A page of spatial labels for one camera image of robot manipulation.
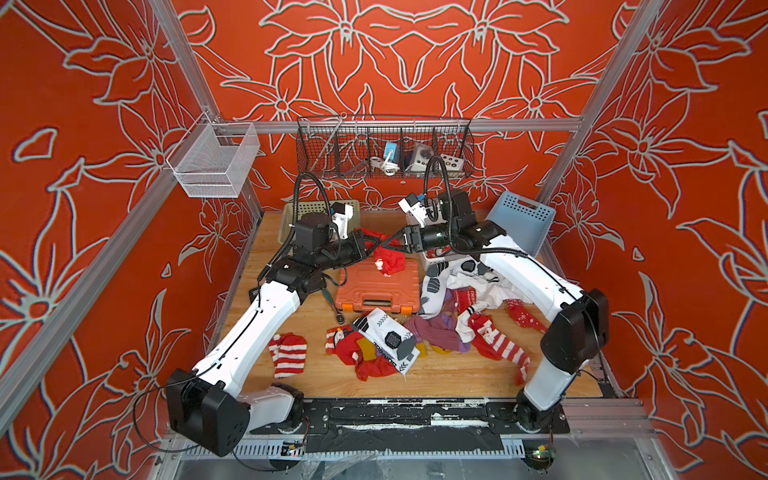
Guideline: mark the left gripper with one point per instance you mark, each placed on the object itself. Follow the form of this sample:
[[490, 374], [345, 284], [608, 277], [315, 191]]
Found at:
[[356, 243]]

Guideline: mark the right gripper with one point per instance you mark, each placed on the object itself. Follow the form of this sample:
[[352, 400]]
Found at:
[[415, 240]]

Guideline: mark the red christmas sock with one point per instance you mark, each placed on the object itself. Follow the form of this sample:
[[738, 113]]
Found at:
[[353, 349]]

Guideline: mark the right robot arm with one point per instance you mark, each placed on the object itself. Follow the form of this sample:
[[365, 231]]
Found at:
[[579, 324]]

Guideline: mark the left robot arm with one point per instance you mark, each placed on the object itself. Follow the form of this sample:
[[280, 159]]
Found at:
[[205, 404]]

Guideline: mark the white plastic basket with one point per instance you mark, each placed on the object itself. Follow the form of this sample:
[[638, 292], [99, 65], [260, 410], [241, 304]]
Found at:
[[435, 255]]

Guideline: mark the green plastic basket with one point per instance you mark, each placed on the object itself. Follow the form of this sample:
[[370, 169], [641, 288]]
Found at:
[[306, 207]]

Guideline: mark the blue plastic basket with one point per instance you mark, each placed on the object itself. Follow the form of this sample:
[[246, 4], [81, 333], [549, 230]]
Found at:
[[526, 221]]

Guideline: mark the white black sock pile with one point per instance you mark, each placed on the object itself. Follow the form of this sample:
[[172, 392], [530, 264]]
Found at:
[[491, 288]]

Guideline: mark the orange plastic tool case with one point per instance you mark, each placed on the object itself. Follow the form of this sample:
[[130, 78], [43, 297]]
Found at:
[[363, 288]]

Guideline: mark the white socket cube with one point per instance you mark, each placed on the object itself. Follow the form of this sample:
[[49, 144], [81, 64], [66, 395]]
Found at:
[[417, 159]]

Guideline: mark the red patterned knit sock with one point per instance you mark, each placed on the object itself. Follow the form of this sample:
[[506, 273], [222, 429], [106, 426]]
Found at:
[[467, 301]]

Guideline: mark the white power adapter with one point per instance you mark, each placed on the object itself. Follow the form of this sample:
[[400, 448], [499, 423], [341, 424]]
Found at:
[[387, 163]]

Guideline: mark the ratchet wrench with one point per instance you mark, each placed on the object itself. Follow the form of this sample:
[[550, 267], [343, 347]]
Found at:
[[340, 319]]

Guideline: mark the purple ribbed sock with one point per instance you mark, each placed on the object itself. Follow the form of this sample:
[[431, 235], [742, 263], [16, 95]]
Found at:
[[438, 331]]

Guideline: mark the red white striped santa sock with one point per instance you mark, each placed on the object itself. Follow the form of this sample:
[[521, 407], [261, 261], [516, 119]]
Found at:
[[495, 345]]

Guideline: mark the white black patterned sock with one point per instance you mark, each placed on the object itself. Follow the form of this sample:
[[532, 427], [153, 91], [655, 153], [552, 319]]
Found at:
[[396, 343]]

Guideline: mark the black wire wall basket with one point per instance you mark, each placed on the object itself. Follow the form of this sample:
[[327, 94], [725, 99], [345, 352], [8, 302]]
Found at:
[[359, 146]]

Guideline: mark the white wire wall basket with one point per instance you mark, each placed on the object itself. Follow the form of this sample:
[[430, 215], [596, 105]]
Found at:
[[210, 165]]

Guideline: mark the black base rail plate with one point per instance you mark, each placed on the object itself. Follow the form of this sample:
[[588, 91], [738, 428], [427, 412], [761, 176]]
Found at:
[[405, 428]]

